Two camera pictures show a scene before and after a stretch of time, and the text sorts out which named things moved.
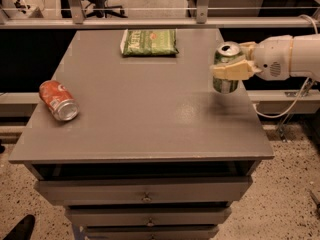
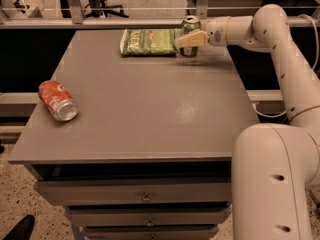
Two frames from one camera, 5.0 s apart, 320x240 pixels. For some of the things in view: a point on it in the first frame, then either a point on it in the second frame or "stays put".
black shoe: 23,230 stays put
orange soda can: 58,100 stays put
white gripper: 271,58 -> 216,31
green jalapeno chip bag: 149,42 stays put
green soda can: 226,51 -> 190,24
